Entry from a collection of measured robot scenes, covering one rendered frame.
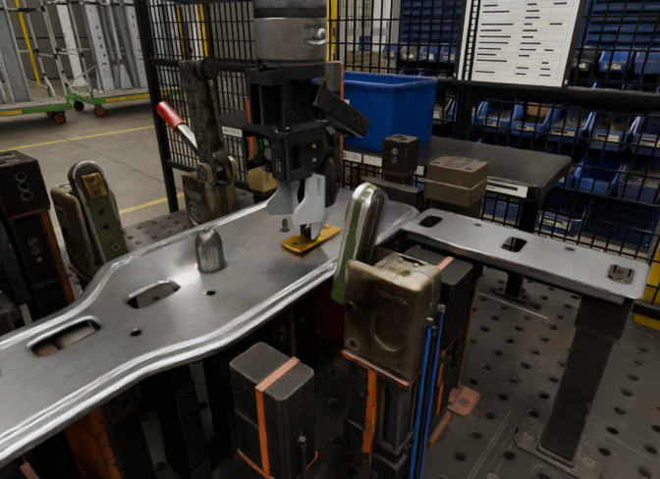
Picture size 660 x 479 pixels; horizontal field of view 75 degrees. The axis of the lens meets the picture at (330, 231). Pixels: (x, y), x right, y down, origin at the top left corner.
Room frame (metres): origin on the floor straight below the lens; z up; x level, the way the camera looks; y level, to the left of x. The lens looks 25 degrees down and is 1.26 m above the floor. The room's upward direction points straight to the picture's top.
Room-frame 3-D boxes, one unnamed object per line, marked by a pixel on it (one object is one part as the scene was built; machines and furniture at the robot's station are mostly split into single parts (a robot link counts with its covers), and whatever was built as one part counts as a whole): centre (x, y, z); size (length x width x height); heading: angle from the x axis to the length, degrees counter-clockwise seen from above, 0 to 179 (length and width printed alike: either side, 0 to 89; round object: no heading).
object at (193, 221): (0.65, 0.19, 0.88); 0.07 x 0.06 x 0.35; 52
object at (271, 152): (0.49, 0.04, 1.16); 0.09 x 0.08 x 0.12; 141
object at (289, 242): (0.51, 0.02, 1.01); 0.08 x 0.04 x 0.01; 142
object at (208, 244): (0.45, 0.14, 1.02); 0.03 x 0.03 x 0.07
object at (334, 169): (0.49, 0.01, 1.10); 0.05 x 0.02 x 0.09; 51
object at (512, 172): (1.01, -0.05, 1.02); 0.90 x 0.22 x 0.03; 52
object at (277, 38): (0.49, 0.04, 1.24); 0.08 x 0.08 x 0.05
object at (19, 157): (0.49, 0.38, 0.91); 0.07 x 0.05 x 0.42; 52
